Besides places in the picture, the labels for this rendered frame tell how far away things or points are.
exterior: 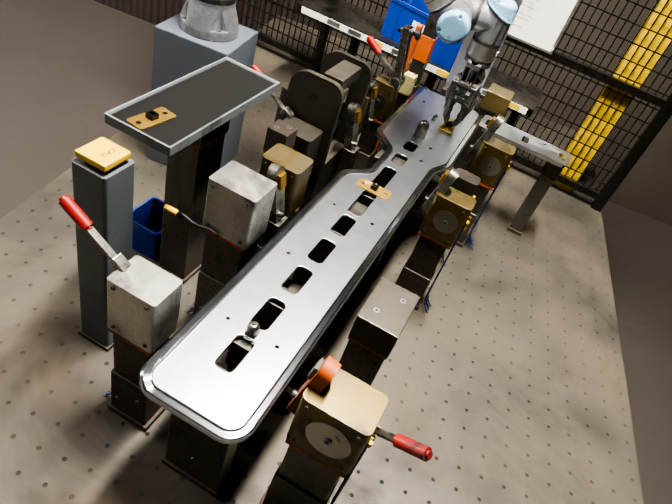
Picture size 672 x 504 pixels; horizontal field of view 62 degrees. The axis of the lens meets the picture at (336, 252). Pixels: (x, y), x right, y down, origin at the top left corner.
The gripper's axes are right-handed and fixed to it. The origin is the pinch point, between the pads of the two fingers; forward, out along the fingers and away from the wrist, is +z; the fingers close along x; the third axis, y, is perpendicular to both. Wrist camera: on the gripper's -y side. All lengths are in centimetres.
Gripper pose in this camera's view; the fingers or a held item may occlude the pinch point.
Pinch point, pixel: (451, 120)
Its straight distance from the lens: 169.8
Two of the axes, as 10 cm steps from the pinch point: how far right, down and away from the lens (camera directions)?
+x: 8.7, 4.7, -1.7
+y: -4.3, 5.2, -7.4
